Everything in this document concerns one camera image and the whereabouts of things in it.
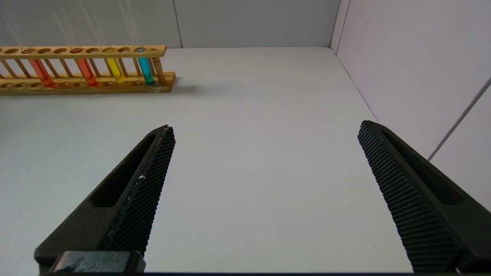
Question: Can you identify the yellow pigment test tube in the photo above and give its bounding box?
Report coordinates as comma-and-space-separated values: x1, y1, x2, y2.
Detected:
79, 0, 126, 84

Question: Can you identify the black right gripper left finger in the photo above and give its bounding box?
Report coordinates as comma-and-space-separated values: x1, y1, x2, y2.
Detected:
35, 125, 176, 273

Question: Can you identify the blue pigment test tube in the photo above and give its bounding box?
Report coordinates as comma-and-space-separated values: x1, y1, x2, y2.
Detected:
117, 0, 156, 85

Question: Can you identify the orange pigment test tube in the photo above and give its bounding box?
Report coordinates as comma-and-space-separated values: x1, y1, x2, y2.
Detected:
4, 8, 55, 88
52, 0, 98, 87

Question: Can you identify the wooden test tube rack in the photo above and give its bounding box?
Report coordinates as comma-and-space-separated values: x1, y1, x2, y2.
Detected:
0, 44, 176, 95

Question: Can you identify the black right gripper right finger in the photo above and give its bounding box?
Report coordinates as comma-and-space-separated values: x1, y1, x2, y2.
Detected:
358, 120, 491, 273

